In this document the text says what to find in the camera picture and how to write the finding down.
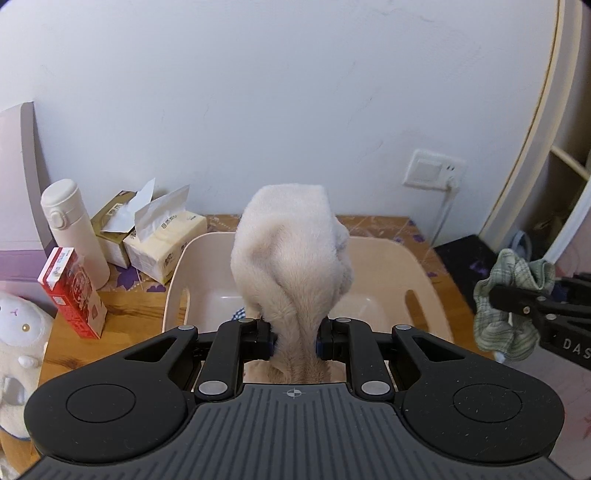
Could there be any white thermos bottle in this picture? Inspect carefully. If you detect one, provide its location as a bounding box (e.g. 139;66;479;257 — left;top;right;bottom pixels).
41;179;110;291

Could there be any brown tissue pack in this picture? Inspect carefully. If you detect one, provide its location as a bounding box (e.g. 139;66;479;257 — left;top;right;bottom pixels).
90;178;155;268

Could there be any cream fluffy towel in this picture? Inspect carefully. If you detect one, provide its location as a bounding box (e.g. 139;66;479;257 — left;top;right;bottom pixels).
231;185;355;385

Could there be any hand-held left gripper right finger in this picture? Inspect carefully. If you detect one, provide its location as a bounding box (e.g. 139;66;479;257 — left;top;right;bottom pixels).
315;317;467;401

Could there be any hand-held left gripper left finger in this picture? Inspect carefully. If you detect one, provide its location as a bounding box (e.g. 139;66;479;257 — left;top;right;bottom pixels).
122;318;278;402

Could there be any white wall socket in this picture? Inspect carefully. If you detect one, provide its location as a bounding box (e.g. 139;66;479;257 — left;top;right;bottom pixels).
403;148;467;190

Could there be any black printed box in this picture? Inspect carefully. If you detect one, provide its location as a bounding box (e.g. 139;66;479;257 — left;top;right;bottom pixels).
434;234;504;315

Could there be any red drink carton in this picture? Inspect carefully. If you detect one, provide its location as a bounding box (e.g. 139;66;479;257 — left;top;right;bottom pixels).
38;247;108;340

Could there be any beige plastic basket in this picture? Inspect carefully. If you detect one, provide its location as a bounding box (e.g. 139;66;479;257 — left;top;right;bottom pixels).
163;232;454;384

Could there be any white plush toy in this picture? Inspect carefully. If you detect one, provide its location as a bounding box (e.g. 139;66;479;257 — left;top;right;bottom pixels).
0;292;55;439

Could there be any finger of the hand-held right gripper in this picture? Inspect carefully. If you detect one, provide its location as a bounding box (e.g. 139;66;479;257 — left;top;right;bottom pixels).
489;284;561;324
551;273;591;301

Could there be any cream tissue pack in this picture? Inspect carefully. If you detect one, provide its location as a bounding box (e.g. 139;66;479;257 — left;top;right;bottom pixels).
124;185;208;285

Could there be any wooden desktop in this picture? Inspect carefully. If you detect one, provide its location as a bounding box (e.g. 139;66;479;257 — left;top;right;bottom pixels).
0;215;495;462

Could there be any pale blue strap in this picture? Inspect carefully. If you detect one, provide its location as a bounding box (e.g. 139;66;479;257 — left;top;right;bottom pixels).
512;230;533;260

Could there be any white plug cable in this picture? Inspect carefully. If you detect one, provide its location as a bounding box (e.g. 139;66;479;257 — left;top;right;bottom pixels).
431;164;462;245

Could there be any green plaid cloth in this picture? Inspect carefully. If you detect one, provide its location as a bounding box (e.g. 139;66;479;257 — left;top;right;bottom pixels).
473;249;556;362

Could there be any grey lilac box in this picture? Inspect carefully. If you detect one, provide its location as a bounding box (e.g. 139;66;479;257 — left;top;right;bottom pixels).
0;102;58;282

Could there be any purple floral table mat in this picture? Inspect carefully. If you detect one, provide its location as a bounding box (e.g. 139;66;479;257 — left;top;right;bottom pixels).
99;215;444;296

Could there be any cream wooden shelf unit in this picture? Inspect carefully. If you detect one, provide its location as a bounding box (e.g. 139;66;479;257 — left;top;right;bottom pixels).
480;0;591;278

